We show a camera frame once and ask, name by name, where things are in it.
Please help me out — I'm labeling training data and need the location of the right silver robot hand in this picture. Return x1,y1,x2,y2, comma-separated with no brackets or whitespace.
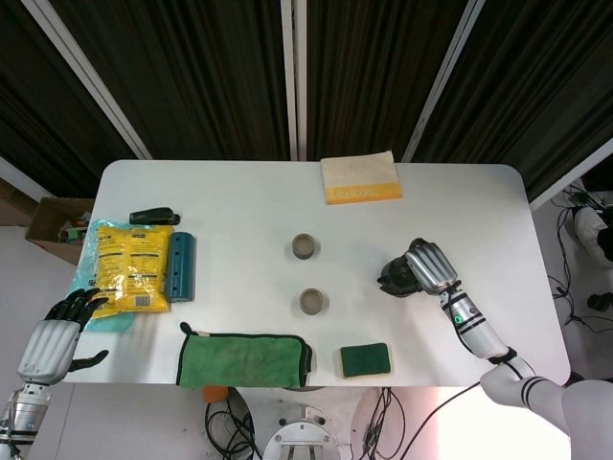
404,238,460,296

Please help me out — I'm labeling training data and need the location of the black stapler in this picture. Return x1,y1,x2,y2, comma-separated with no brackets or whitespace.
128,206,182,225

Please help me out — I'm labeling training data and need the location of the yellow and white book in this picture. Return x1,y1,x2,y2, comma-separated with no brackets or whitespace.
320,149,404,206

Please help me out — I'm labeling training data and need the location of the black teapot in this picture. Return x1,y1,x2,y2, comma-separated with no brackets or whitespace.
376,253,422,298

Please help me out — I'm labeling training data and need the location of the green microfibre towel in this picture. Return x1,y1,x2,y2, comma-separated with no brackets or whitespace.
175,321,313,388

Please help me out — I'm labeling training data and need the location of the white and black shoe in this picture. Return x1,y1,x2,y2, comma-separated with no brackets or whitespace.
574,205,613,264

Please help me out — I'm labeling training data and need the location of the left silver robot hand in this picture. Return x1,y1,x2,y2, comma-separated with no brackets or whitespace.
16,287,110,385

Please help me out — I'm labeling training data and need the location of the cardboard box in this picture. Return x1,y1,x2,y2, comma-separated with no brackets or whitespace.
24,195,96,267

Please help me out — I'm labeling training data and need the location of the green and yellow sponge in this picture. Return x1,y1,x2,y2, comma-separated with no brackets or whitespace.
337,341,394,378

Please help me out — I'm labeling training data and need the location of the dark ceramic cup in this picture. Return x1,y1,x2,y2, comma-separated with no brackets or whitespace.
299,287,329,316
291,233,321,262

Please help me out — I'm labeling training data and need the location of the yellow snack bag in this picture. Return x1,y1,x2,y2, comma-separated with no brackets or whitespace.
89,224,174,320

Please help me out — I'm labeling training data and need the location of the white partition frame post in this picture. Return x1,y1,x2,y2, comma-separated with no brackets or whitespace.
21,0,153,160
400,0,488,163
280,0,308,162

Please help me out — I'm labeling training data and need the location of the teal cylindrical holder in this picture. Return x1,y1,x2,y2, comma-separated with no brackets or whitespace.
163,231,197,303

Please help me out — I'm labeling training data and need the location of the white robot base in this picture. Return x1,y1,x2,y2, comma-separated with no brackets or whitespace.
261,402,341,460

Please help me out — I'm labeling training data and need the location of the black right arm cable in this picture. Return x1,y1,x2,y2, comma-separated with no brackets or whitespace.
406,287,518,460

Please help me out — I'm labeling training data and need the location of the black floor cable bundle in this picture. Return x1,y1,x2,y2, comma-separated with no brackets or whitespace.
204,402,262,460
363,386,406,460

